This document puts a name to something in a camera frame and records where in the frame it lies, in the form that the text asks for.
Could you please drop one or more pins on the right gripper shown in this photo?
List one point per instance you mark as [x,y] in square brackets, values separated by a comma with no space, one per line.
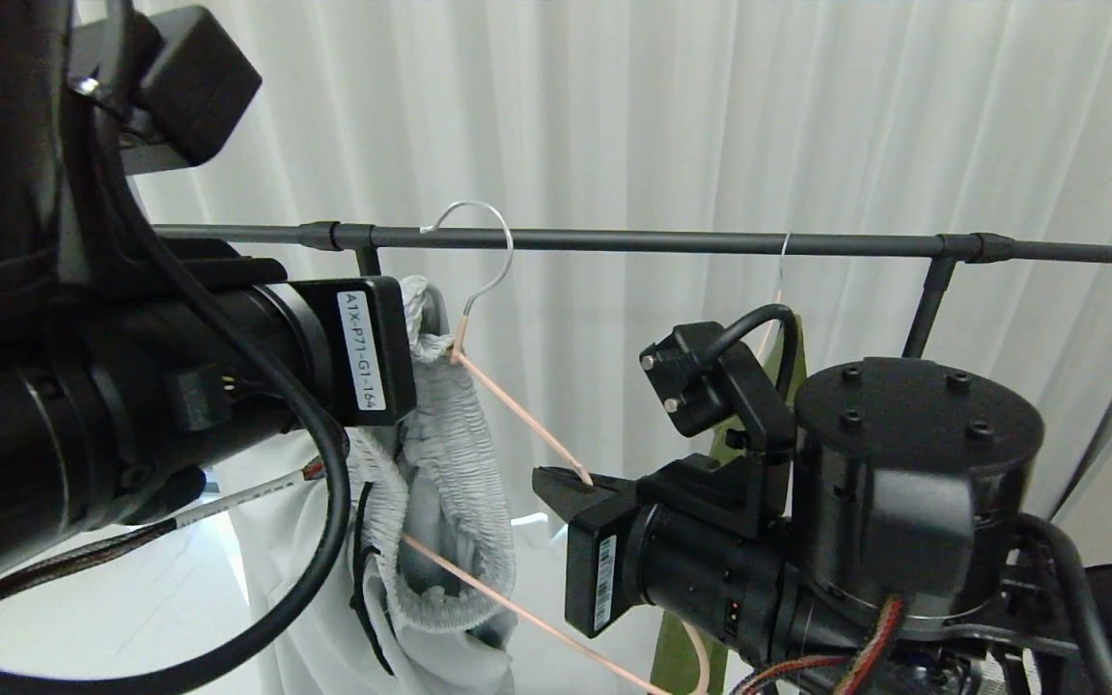
[701,569]

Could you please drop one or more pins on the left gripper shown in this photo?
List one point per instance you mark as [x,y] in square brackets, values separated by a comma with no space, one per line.
[131,386]

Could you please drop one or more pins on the green garment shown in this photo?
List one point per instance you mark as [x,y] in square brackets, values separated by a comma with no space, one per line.
[681,666]

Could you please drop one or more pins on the pink clothes hanger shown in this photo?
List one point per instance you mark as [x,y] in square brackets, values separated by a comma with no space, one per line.
[517,410]
[781,280]

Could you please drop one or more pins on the pale grey shorts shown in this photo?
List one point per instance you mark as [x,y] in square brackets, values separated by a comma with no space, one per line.
[459,454]

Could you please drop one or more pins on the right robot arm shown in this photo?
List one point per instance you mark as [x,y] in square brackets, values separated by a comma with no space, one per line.
[913,454]

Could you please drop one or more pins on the black clothes rack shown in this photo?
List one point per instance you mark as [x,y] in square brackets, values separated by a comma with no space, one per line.
[662,241]

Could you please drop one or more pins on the white curtain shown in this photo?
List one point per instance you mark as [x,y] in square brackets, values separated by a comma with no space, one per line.
[662,106]

